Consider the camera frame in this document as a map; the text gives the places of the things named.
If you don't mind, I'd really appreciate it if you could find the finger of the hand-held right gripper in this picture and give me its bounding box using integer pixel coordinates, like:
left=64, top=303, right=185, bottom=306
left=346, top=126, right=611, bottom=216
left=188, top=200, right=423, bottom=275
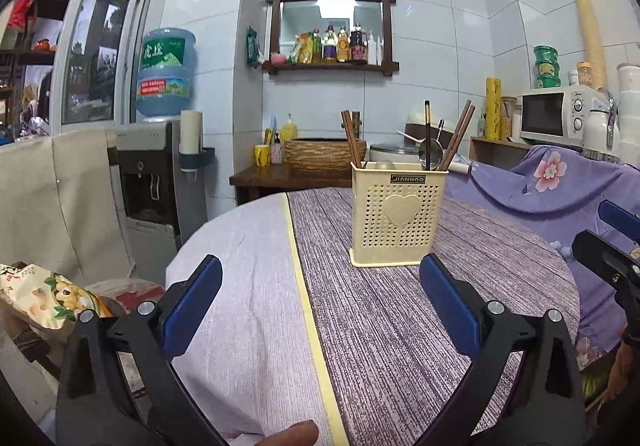
left=598, top=199, right=640, bottom=243
left=571, top=229, right=640, bottom=294

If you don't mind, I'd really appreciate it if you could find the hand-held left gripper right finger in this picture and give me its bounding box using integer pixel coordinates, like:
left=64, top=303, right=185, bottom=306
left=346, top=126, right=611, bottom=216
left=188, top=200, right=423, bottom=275
left=418, top=253, right=587, bottom=446

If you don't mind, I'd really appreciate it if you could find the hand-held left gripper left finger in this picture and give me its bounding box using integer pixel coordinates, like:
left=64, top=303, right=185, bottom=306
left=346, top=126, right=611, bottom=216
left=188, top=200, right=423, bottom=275
left=55, top=255, right=224, bottom=446

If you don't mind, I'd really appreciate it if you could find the cream plastic utensil holder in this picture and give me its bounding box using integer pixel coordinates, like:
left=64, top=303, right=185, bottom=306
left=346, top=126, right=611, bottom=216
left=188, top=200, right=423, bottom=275
left=348, top=161, right=447, bottom=268

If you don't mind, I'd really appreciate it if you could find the wooden handled metal spoon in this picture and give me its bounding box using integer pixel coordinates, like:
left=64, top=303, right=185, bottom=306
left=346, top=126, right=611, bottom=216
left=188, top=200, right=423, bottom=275
left=418, top=137, right=439, bottom=172

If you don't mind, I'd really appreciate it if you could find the brown wooden chopstick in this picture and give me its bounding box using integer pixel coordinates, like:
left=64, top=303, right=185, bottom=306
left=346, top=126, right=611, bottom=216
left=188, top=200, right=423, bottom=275
left=345, top=110, right=363, bottom=167
left=445, top=100, right=472, bottom=172
left=341, top=111, right=358, bottom=167
left=451, top=105, right=477, bottom=172

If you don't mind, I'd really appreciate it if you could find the person's right forearm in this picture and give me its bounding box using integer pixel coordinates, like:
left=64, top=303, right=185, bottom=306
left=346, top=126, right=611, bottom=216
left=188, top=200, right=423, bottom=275
left=597, top=341, right=640, bottom=427

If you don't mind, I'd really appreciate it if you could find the person's left hand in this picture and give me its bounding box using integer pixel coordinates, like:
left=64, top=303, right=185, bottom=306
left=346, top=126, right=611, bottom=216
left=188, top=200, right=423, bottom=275
left=225, top=420, right=320, bottom=446

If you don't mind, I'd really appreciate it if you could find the pale lilac table cloth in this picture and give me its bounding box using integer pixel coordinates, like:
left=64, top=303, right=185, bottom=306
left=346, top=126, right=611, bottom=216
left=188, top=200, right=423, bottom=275
left=164, top=191, right=351, bottom=446

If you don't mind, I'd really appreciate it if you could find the purple striped tablecloth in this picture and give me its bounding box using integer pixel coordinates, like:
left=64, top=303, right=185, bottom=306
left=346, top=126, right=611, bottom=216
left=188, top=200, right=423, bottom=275
left=286, top=186, right=582, bottom=446

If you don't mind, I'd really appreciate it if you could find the white thermos jug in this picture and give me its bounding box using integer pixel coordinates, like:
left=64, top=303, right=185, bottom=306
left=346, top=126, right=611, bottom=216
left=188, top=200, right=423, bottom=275
left=582, top=94, right=621, bottom=162

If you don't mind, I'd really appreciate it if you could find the purple floral bedsheet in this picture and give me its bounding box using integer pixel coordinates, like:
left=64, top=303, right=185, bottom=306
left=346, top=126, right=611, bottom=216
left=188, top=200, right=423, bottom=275
left=442, top=143, right=640, bottom=372

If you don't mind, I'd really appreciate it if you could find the stack of white foam cups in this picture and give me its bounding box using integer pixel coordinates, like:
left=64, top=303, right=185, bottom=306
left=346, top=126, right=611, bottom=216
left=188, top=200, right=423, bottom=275
left=616, top=61, right=640, bottom=167

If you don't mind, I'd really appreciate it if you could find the white microwave oven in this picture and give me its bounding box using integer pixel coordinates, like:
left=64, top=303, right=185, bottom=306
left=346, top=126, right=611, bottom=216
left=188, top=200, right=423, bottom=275
left=520, top=86, right=608, bottom=149

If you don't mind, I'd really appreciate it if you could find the grey-blue cup holder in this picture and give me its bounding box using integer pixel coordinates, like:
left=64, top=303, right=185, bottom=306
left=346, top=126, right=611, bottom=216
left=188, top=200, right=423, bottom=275
left=179, top=147, right=217, bottom=175

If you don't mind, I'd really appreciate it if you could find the floral snack bag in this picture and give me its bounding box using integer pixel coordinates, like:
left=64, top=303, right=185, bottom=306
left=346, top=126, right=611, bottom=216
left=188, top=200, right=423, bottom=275
left=0, top=262, right=115, bottom=331

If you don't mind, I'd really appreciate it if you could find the grey water dispenser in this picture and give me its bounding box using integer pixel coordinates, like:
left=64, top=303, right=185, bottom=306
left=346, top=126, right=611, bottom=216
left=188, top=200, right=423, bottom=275
left=116, top=120, right=208, bottom=252

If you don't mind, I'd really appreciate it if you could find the glass jar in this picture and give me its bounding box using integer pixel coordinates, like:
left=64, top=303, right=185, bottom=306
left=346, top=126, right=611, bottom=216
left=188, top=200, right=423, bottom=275
left=501, top=96, right=518, bottom=137

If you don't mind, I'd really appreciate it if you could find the dark wooden counter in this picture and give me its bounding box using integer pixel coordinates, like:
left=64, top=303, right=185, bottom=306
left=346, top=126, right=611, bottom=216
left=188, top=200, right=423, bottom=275
left=230, top=163, right=353, bottom=204

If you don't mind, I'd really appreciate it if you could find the yellow plastic wrap roll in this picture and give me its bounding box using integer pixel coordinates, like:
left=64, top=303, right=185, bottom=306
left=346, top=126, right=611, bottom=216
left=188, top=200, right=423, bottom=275
left=485, top=78, right=502, bottom=138

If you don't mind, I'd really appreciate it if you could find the beige chair cover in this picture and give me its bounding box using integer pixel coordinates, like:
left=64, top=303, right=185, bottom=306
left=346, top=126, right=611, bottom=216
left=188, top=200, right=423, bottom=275
left=0, top=129, right=136, bottom=287

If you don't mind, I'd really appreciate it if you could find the white paper cup sleeve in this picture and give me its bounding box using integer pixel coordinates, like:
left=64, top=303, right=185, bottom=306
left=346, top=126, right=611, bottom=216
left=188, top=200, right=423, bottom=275
left=180, top=110, right=204, bottom=157

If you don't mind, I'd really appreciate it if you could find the brown white rice cooker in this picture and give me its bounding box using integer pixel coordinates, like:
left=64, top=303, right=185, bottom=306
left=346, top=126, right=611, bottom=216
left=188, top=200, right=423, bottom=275
left=404, top=109, right=463, bottom=144

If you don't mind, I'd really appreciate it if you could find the stack of yellow paper cups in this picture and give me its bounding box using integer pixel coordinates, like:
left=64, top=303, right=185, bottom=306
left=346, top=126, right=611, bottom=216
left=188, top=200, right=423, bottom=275
left=571, top=0, right=612, bottom=90

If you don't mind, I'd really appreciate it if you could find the woven basket sink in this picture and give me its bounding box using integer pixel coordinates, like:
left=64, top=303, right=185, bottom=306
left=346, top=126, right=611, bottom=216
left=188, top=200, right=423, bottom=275
left=283, top=137, right=368, bottom=173

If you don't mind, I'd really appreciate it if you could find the yellow soap bottle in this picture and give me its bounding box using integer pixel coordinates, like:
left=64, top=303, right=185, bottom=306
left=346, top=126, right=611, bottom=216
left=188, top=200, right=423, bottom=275
left=279, top=113, right=299, bottom=142

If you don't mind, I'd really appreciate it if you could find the blue water jug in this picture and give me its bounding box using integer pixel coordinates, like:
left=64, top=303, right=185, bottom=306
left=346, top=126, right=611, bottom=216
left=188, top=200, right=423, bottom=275
left=136, top=28, right=197, bottom=123

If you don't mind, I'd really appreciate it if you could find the white framed sliding window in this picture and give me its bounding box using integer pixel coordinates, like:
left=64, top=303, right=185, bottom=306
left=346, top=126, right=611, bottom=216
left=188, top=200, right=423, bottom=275
left=30, top=0, right=153, bottom=129

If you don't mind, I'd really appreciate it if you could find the green hanging bag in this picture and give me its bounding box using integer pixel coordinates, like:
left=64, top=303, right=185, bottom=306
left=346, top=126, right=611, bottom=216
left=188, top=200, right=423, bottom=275
left=245, top=26, right=261, bottom=64

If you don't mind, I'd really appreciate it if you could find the dark soy sauce bottle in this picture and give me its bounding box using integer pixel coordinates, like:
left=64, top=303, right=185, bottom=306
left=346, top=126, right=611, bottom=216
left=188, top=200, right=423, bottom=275
left=349, top=24, right=368, bottom=63

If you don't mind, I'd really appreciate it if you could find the wooden framed mirror shelf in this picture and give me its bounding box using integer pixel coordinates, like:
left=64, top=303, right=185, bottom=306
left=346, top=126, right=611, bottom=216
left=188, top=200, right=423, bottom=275
left=262, top=0, right=400, bottom=77

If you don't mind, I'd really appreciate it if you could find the purple label bottle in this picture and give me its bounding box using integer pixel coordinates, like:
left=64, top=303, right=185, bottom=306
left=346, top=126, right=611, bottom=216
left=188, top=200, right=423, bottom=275
left=322, top=24, right=337, bottom=63

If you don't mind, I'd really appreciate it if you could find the cluttered wooden shelf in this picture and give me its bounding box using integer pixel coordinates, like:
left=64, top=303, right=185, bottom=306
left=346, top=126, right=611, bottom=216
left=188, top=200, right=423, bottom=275
left=0, top=0, right=66, bottom=147

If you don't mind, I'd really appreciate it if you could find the red paper decoration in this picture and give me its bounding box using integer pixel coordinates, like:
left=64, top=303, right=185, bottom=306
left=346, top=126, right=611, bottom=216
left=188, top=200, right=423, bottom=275
left=7, top=0, right=38, bottom=30

